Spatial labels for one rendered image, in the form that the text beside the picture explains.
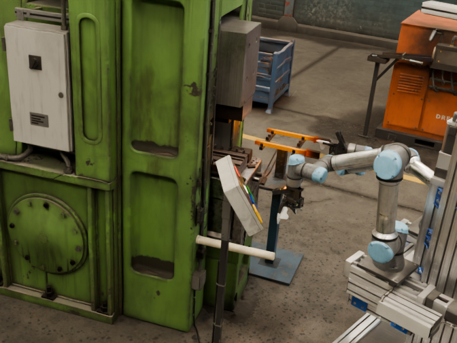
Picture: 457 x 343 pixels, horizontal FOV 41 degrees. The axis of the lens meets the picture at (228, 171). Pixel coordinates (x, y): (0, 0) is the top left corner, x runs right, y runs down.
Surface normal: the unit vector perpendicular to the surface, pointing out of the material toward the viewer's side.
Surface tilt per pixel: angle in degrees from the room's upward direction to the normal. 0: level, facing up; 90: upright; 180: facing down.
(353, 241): 0
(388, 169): 82
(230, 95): 90
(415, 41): 90
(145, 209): 90
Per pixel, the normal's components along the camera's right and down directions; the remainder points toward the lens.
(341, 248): 0.07, -0.90
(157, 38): -0.29, 0.38
